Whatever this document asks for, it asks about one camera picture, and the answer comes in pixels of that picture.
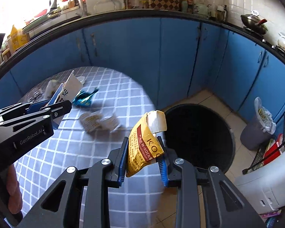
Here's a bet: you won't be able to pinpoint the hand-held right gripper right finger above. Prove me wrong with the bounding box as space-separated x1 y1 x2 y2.
157 135 262 228

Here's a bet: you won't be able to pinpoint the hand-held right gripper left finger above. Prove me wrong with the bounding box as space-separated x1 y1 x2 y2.
15 136 130 228

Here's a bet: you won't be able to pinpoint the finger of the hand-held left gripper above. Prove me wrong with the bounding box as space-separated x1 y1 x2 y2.
0 100 51 121
0 100 72 131

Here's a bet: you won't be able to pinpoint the blue foil wrapper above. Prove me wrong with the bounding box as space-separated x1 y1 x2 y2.
72 88 100 107

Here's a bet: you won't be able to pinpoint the white paper carton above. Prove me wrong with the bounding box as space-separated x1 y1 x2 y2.
44 70 83 131

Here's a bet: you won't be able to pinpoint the orange instant noodle cup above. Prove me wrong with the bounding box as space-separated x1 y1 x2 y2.
46 79 60 96

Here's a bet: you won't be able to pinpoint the yellow snack packet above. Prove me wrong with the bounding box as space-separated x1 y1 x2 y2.
125 110 168 178

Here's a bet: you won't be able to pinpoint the white gold packet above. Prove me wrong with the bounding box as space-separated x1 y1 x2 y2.
79 111 121 133

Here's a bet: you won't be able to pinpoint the black round trash bin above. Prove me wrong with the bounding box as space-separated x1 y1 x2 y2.
163 103 236 174

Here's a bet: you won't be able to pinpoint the person's left hand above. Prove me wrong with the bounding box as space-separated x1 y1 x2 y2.
5 165 23 215

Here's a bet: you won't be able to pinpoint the grey checked tablecloth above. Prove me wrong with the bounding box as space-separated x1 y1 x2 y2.
13 66 167 228

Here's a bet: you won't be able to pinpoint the yellow bag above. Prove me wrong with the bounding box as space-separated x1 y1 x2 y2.
8 25 30 53

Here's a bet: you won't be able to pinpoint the blue kitchen cabinets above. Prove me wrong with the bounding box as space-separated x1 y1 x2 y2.
0 17 285 136

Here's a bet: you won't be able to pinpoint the grey waste bin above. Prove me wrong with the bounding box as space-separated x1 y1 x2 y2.
240 114 276 150

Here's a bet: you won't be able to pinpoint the white appliance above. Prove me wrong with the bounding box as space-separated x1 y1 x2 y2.
234 147 285 215

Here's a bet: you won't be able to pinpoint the red plastic container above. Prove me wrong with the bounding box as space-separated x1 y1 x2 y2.
264 134 285 166

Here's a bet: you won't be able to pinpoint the small bin with plastic bag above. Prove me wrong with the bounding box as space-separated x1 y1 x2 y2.
254 97 277 134

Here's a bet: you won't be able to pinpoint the purple printed box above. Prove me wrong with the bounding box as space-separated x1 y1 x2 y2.
260 209 282 222

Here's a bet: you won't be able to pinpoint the black kitchen countertop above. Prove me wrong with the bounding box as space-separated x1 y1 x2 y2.
0 9 285 81

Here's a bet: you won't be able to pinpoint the mint green kettle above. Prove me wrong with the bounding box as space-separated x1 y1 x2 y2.
193 0 212 17

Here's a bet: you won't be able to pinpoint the black gas stove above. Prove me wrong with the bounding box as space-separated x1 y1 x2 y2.
242 25 285 60

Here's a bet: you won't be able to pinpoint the glass oil bottle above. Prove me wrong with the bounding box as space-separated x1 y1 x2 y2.
216 5 228 21

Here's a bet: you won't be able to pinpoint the steel wok with lid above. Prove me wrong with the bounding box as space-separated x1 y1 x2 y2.
240 11 269 35

